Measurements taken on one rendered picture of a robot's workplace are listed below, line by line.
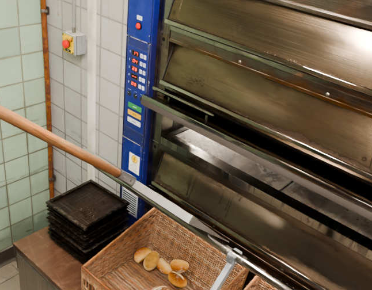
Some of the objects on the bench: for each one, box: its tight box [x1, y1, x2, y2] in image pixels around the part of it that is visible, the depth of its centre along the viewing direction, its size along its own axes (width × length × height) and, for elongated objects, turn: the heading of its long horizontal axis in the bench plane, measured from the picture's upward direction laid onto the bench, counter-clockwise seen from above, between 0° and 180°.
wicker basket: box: [81, 207, 249, 290], centre depth 204 cm, size 49×56×28 cm
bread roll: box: [143, 251, 160, 270], centre depth 225 cm, size 10×7×6 cm
